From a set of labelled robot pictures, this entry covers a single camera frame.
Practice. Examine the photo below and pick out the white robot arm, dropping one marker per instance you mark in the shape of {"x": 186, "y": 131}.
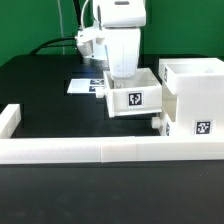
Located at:
{"x": 99, "y": 15}

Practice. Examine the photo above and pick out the white marker tag sheet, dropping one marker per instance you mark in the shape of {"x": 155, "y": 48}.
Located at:
{"x": 80, "y": 86}

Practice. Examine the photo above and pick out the white front drawer tray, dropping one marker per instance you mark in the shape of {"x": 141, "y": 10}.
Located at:
{"x": 161, "y": 122}

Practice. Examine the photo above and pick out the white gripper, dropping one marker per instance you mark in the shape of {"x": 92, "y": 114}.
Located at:
{"x": 122, "y": 47}

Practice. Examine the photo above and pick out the white drawer cabinet box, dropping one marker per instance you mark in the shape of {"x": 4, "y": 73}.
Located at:
{"x": 193, "y": 95}

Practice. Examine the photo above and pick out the white U-shaped fence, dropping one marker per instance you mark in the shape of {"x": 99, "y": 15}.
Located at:
{"x": 102, "y": 150}

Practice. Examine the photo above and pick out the white drawer tray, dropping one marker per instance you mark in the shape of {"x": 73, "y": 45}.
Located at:
{"x": 161, "y": 122}
{"x": 141, "y": 94}

